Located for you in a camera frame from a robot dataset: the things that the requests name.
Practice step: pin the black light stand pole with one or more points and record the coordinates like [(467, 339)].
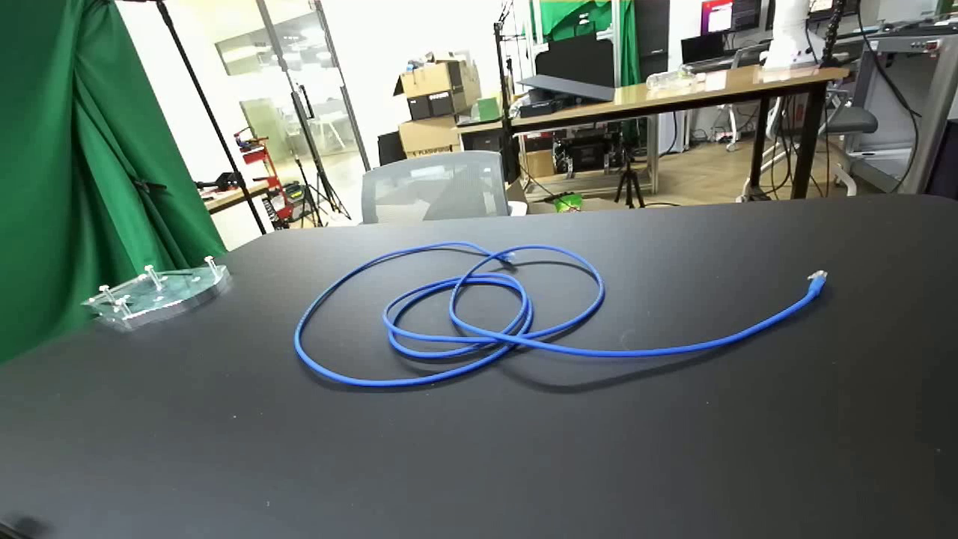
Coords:
[(206, 110)]

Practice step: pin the clear acrylic plate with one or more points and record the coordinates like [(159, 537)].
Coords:
[(156, 293)]

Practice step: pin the green backdrop cloth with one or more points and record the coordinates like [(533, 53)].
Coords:
[(91, 179)]

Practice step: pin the upper cardboard box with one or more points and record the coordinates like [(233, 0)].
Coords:
[(444, 88)]

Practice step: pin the wooden desk with black legs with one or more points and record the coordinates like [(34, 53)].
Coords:
[(717, 88)]

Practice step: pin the lower cardboard box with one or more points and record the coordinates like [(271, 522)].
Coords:
[(429, 134)]

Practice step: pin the small black tripod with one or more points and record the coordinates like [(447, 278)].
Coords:
[(630, 187)]

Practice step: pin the black laptop on desk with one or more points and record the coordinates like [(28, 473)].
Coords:
[(575, 67)]

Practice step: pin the red tool cart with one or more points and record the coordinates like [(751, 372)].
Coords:
[(286, 202)]

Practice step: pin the cardboard box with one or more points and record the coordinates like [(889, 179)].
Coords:
[(444, 88), (429, 134)]

